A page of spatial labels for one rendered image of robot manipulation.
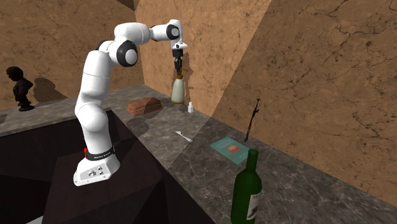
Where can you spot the dark bust figure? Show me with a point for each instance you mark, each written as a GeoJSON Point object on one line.
{"type": "Point", "coordinates": [20, 88]}

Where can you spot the small white bottle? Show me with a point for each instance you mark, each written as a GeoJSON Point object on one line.
{"type": "Point", "coordinates": [190, 108]}

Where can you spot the white spoon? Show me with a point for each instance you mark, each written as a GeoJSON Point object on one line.
{"type": "Point", "coordinates": [183, 136]}

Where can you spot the pale green soap dispenser bottle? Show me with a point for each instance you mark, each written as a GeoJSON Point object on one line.
{"type": "Point", "coordinates": [178, 91]}

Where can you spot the green wine bottle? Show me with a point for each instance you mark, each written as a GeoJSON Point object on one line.
{"type": "Point", "coordinates": [246, 192]}

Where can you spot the brown bread loaf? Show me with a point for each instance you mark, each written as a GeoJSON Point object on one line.
{"type": "Point", "coordinates": [143, 106]}

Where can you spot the dark robot stand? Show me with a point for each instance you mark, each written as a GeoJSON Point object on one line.
{"type": "Point", "coordinates": [130, 186]}

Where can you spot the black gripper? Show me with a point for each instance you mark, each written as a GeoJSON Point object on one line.
{"type": "Point", "coordinates": [177, 60]}

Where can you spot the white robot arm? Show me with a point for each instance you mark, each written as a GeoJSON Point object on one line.
{"type": "Point", "coordinates": [93, 80]}

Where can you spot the teal book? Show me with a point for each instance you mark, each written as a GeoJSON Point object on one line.
{"type": "Point", "coordinates": [230, 149]}

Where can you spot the thin black tool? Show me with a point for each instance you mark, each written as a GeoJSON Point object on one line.
{"type": "Point", "coordinates": [251, 120]}

